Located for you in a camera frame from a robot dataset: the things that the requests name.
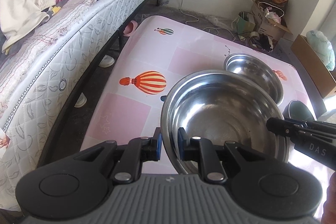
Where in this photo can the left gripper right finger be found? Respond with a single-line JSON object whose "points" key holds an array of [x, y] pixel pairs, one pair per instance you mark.
{"points": [[203, 152]]}

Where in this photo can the open cardboard box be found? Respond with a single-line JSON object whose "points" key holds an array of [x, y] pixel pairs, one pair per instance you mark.
{"points": [[266, 25]]}

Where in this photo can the medium steel basin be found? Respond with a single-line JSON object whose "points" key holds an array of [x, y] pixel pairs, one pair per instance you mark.
{"points": [[258, 72]]}

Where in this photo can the white shoe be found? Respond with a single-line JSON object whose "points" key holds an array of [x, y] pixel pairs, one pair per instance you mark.
{"points": [[107, 61]]}

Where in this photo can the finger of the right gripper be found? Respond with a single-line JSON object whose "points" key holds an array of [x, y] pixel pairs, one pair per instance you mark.
{"points": [[288, 127]]}

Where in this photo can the person's right hand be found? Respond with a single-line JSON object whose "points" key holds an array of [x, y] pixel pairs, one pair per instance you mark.
{"points": [[329, 207]]}

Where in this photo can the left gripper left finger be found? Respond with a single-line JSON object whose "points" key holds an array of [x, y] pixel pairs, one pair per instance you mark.
{"points": [[130, 158]]}

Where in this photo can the quilted white mattress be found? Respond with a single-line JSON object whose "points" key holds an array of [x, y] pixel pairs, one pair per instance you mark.
{"points": [[37, 81]]}

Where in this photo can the green white plastic bag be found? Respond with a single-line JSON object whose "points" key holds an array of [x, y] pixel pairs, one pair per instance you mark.
{"points": [[322, 47]]}

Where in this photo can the pink patterned tablecloth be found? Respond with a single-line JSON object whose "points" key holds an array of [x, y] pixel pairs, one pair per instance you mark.
{"points": [[159, 54]]}

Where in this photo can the long cardboard box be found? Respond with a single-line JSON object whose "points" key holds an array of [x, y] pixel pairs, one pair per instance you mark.
{"points": [[323, 79]]}

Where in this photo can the large steel basin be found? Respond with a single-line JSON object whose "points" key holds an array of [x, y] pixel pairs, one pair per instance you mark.
{"points": [[220, 106]]}

